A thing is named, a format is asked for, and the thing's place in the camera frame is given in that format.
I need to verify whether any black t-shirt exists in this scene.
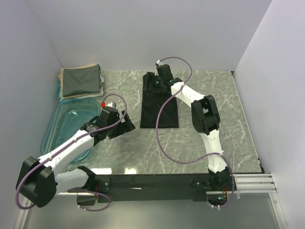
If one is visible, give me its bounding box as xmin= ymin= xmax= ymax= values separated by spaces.
xmin=140 ymin=74 xmax=179 ymax=129

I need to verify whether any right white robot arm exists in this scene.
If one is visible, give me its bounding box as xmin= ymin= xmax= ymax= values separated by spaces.
xmin=140 ymin=64 xmax=231 ymax=190

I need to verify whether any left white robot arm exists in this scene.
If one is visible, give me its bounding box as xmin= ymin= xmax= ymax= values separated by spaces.
xmin=15 ymin=104 xmax=135 ymax=210

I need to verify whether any teal plastic bin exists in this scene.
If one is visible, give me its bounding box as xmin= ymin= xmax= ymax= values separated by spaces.
xmin=40 ymin=98 xmax=101 ymax=155

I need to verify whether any folded grey t-shirt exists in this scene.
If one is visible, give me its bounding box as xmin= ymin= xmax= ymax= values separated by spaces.
xmin=62 ymin=64 xmax=101 ymax=98

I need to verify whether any black base beam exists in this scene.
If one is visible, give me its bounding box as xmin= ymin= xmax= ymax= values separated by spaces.
xmin=68 ymin=173 xmax=236 ymax=202

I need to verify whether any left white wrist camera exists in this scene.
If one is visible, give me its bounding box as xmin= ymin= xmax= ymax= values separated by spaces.
xmin=101 ymin=102 xmax=116 ymax=108

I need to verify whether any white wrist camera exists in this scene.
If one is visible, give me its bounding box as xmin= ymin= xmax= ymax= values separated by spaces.
xmin=101 ymin=102 xmax=116 ymax=108
xmin=155 ymin=60 xmax=164 ymax=68

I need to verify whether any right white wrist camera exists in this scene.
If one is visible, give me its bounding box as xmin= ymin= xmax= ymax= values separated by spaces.
xmin=155 ymin=60 xmax=164 ymax=68

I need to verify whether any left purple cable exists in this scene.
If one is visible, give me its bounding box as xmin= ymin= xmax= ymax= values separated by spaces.
xmin=15 ymin=93 xmax=128 ymax=212

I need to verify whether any purple cable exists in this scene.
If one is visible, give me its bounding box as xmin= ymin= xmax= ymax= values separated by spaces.
xmin=155 ymin=56 xmax=235 ymax=209
xmin=15 ymin=93 xmax=128 ymax=212

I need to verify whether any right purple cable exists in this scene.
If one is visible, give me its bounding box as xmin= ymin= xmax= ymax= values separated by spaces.
xmin=155 ymin=56 xmax=235 ymax=209

